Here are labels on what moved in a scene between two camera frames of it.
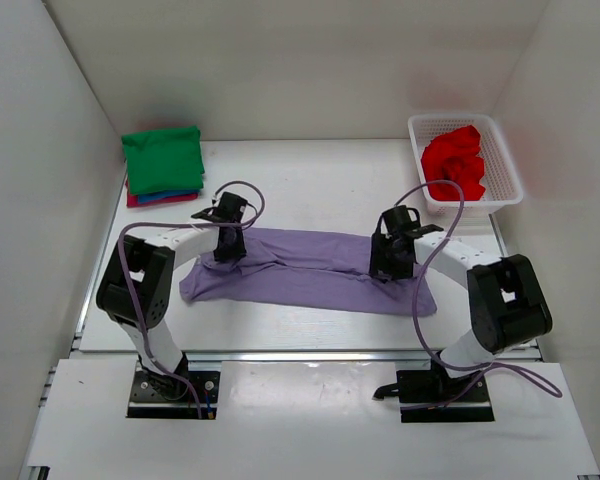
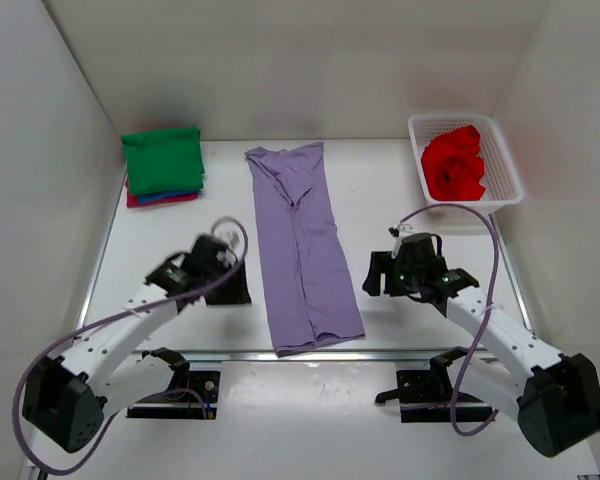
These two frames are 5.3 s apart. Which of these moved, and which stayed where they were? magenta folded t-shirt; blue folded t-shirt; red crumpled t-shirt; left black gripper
Moved: left black gripper
Stayed: red crumpled t-shirt; magenta folded t-shirt; blue folded t-shirt
